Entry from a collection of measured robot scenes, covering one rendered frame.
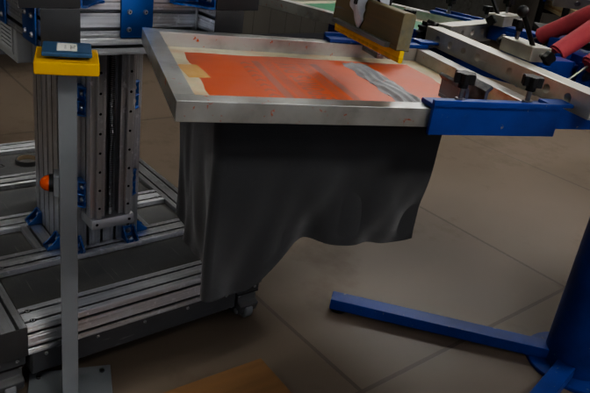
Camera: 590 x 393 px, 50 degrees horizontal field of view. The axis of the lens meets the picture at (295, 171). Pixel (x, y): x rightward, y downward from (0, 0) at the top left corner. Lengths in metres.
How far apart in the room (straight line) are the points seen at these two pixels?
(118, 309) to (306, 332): 0.66
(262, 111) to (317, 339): 1.20
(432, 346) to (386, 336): 0.16
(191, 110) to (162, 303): 0.98
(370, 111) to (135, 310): 1.03
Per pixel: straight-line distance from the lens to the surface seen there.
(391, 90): 1.43
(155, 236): 2.19
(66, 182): 1.54
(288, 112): 1.12
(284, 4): 2.37
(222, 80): 1.35
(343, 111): 1.16
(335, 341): 2.18
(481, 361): 2.28
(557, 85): 1.47
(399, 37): 1.29
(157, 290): 1.92
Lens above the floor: 1.31
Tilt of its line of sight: 23 degrees down
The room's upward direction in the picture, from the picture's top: 8 degrees clockwise
